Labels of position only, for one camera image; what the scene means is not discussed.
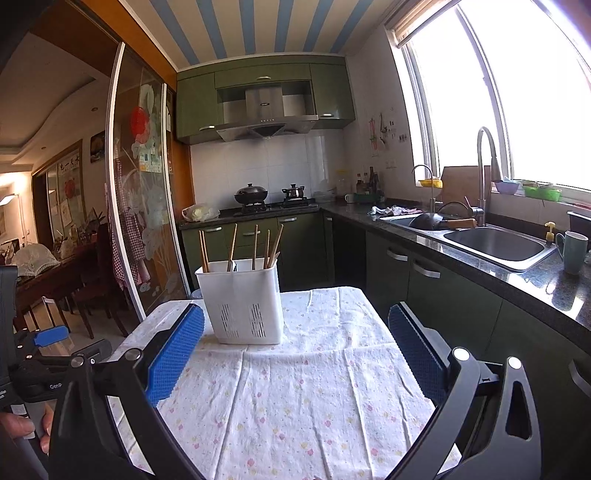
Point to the light wooden chopstick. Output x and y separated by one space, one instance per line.
277 242

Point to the wooden cutting board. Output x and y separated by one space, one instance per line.
457 184

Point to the purple plastic bowl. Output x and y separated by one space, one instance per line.
507 188

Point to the small yellow pump bottle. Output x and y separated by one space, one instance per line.
549 235

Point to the cluster of condiment bottles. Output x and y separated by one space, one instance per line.
369 184

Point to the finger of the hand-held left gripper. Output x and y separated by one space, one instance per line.
94 348
53 335

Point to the white plastic utensil holder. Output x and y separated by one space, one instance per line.
240 295

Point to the white dotted tablecloth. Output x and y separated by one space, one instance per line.
300 392

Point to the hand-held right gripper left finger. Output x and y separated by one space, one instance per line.
178 355

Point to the black box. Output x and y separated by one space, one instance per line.
581 224

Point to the dark wooden chair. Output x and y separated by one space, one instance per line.
99 277

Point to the clear storage jar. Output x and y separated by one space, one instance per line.
343 184

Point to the black gas stove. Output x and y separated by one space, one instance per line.
277 205

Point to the red checked apron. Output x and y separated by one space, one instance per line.
122 240

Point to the yellow sink caddy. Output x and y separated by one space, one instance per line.
429 183

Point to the reddish brown wooden chopstick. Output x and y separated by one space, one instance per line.
202 251
206 251

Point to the steel range hood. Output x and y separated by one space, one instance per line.
263 104

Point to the white mesh food cover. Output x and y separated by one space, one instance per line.
32 258

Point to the person's left hand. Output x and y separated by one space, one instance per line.
16 427

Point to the steel kitchen sink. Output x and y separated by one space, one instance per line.
494 244

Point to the black wok with lid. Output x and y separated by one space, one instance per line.
250 194

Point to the green plastic basin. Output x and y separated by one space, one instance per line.
542 193

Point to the tall steel faucet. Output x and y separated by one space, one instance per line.
482 184

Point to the dark wooden dining table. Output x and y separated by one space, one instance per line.
55 272

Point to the small black pot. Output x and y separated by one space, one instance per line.
293 191

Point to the wall-hung kitchen tools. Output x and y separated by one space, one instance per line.
381 131

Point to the white plastic bag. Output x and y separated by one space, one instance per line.
201 213

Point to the flower print glass sliding door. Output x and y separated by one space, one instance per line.
147 184

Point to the green upper kitchen cabinets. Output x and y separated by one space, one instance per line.
196 106

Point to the dark granite countertop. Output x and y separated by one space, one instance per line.
531 286

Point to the crumpled dish cloth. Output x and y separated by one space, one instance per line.
392 211

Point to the kitchen window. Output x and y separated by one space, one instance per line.
531 92

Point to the framed wall picture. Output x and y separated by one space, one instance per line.
98 146

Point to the pale green mug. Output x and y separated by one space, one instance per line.
572 254

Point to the bamboo roller blind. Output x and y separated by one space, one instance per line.
415 25

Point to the small steel faucet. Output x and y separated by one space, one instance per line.
431 203

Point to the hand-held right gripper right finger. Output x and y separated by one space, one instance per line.
418 350

